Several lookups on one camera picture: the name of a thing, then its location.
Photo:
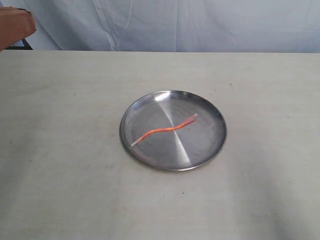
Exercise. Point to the round stainless steel plate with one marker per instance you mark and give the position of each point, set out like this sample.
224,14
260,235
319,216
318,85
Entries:
180,150

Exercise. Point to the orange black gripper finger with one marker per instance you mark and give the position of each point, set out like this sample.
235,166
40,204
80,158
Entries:
15,24

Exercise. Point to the black frame at backdrop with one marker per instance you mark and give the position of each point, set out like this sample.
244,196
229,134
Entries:
20,45

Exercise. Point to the white backdrop cloth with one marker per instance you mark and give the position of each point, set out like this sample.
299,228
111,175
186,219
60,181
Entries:
176,25

